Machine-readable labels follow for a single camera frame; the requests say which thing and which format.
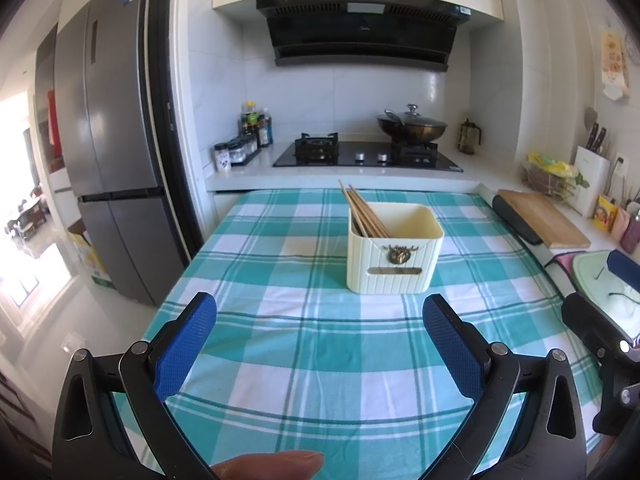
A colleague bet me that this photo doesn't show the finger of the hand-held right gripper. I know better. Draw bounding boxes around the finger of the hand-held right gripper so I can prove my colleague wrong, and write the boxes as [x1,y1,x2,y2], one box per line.
[561,292,634,357]
[606,250,640,292]

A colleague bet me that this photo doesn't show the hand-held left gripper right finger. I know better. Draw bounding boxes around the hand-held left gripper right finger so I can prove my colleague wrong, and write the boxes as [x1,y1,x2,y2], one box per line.
[422,293,587,480]

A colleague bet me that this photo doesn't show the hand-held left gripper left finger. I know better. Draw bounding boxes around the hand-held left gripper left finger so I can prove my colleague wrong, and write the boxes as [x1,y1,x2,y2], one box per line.
[52,291,218,480]

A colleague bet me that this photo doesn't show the cream ribbed utensil holder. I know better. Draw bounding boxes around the cream ribbed utensil holder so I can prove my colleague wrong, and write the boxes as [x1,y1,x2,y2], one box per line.
[346,203,445,295]

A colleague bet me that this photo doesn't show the bunch of wooden chopsticks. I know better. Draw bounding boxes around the bunch of wooden chopsticks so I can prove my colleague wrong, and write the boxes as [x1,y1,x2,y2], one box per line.
[338,180,394,239]

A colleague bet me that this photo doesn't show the person's left hand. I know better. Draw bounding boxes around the person's left hand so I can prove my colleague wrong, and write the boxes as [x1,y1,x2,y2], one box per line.
[209,450,326,480]

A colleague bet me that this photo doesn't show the green plastic lid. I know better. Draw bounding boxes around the green plastic lid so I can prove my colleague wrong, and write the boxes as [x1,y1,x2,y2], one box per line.
[571,251,640,342]

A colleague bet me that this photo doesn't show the purple soap bottle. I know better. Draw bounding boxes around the purple soap bottle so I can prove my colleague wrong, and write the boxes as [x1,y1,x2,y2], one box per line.
[620,204,640,257]

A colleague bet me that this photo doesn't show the pink cup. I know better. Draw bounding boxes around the pink cup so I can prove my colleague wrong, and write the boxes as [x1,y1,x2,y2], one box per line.
[612,207,632,249]

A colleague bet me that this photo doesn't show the pink cloth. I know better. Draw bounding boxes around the pink cloth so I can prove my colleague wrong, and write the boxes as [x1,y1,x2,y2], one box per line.
[544,253,577,282]

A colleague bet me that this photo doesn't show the wooden cutting board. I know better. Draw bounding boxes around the wooden cutting board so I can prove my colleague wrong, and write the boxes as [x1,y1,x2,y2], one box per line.
[497,188,592,250]

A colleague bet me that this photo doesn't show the white knife block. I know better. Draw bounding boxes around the white knife block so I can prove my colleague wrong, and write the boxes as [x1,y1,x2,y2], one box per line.
[569,145,611,219]

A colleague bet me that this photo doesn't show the cardboard box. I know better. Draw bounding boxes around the cardboard box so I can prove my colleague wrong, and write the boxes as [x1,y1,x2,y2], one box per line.
[69,231,117,292]

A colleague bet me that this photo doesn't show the basket with yellow bags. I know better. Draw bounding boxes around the basket with yellow bags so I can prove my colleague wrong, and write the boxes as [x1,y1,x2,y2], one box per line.
[526,152,592,188]

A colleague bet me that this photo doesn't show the teal checked tablecloth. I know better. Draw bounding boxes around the teal checked tablecloth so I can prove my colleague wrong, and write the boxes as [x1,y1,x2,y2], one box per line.
[139,188,609,477]

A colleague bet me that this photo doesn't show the white label spice jar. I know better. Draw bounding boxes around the white label spice jar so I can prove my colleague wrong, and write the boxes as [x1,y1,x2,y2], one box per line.
[213,142,233,173]

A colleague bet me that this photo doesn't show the grey refrigerator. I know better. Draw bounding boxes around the grey refrigerator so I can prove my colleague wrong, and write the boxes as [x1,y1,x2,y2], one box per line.
[52,0,190,307]

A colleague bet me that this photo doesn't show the dark glass pitcher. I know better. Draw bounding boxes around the dark glass pitcher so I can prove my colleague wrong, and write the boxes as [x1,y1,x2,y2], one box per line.
[457,118,482,155]

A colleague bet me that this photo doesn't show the rack of dark spice jars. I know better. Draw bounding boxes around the rack of dark spice jars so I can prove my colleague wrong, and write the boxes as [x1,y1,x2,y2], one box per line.
[227,135,260,167]

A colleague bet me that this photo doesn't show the hanging printed bag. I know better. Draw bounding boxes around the hanging printed bag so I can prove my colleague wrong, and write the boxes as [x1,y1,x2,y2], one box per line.
[599,29,630,102]

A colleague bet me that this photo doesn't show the black gas stove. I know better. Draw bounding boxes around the black gas stove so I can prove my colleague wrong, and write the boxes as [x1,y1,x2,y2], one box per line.
[272,132,464,174]

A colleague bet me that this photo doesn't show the dark wok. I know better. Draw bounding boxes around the dark wok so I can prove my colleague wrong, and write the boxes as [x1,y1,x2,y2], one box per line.
[376,111,449,145]

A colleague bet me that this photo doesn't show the glass wok lid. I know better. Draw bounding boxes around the glass wok lid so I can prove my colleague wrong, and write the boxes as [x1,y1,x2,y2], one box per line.
[382,104,439,129]

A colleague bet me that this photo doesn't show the yellow cap sauce bottle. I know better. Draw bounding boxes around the yellow cap sauce bottle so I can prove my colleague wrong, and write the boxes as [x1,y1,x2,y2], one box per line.
[241,101,259,137]

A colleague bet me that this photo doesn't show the red hanging cloth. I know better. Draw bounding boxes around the red hanging cloth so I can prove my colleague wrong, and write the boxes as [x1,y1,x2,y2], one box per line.
[47,89,64,159]

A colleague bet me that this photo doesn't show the black range hood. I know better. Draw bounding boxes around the black range hood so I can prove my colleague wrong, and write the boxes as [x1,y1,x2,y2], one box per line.
[256,0,472,73]

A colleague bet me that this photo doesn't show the black handled knives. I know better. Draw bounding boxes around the black handled knives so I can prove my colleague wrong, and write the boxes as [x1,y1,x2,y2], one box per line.
[585,121,609,154]

